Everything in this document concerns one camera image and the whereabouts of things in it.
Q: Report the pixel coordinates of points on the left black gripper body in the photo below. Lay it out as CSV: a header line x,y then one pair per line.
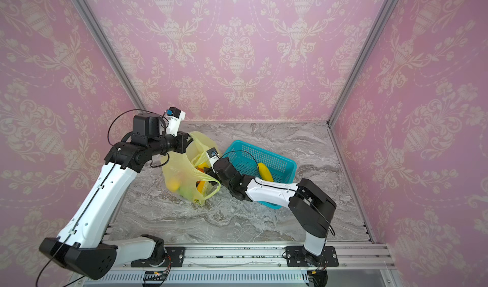
x,y
165,143

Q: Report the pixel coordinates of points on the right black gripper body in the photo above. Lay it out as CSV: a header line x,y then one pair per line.
x,y
215,164

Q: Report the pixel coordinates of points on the yellow banana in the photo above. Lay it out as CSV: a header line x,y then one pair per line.
x,y
264,172

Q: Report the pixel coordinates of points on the yellow-green plastic bag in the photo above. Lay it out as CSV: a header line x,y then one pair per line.
x,y
184,166

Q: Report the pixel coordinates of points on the green fruit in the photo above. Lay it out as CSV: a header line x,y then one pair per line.
x,y
187,192

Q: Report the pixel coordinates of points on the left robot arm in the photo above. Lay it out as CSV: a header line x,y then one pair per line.
x,y
79,246

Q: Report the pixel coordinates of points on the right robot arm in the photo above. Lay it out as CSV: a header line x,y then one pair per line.
x,y
312,208

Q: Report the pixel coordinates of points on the orange round fruit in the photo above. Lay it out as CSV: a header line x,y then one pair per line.
x,y
200,185

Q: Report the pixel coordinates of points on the teal plastic basket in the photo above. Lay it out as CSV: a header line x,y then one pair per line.
x,y
245,157

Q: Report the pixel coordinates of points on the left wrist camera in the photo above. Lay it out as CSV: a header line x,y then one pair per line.
x,y
174,117

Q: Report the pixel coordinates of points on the aluminium front rail frame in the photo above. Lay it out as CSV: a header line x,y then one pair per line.
x,y
258,264

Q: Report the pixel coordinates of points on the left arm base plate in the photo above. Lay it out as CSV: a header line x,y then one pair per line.
x,y
173,255

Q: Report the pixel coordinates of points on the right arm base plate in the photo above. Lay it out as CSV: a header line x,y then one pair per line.
x,y
297,256

